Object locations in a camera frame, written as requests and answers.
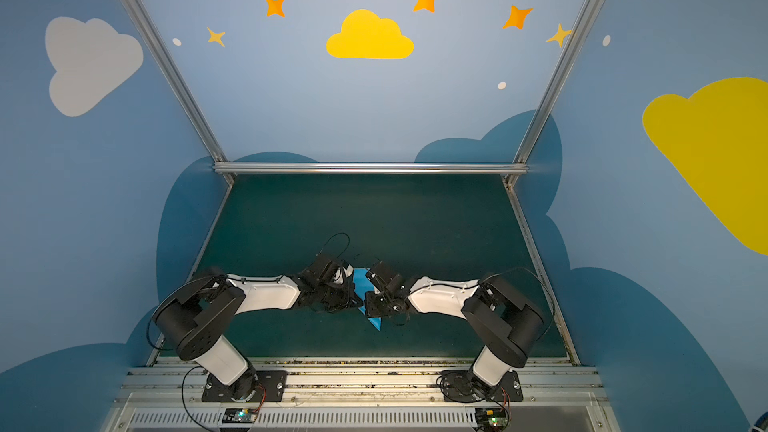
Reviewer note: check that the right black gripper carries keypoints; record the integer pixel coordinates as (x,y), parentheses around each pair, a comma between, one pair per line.
(380,298)

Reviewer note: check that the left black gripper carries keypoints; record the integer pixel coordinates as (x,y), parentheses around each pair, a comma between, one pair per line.
(345,291)

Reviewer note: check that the blue square paper sheet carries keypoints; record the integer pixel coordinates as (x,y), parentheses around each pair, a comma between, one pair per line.
(363,285)

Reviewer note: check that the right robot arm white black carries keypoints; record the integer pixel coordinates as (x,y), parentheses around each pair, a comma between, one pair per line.
(506,321)

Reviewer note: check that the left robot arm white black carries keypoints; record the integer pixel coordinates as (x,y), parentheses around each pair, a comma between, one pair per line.
(195,317)

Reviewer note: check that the right green circuit board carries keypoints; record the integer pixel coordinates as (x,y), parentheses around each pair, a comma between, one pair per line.
(491,419)

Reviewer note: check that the green circuit board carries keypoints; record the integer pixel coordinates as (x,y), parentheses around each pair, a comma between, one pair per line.
(240,416)
(491,419)

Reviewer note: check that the left green circuit board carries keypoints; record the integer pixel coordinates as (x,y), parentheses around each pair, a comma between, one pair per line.
(240,416)

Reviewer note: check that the back horizontal aluminium bar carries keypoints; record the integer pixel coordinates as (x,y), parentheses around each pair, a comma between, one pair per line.
(254,168)

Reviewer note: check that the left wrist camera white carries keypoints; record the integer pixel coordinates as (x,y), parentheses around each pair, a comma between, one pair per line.
(344,272)

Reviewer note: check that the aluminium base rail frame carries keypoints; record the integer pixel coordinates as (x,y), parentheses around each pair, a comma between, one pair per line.
(361,394)

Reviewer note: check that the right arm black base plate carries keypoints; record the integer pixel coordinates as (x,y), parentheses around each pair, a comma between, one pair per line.
(464,387)

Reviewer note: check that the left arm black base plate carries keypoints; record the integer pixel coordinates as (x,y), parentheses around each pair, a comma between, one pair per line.
(254,386)

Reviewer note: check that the right slanted aluminium post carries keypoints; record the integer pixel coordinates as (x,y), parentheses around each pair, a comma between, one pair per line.
(583,24)

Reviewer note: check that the slanted aluminium post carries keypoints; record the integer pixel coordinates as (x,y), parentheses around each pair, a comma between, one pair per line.
(141,19)
(583,24)

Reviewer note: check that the left slanted aluminium post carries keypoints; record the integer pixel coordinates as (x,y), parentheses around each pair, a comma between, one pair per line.
(141,19)

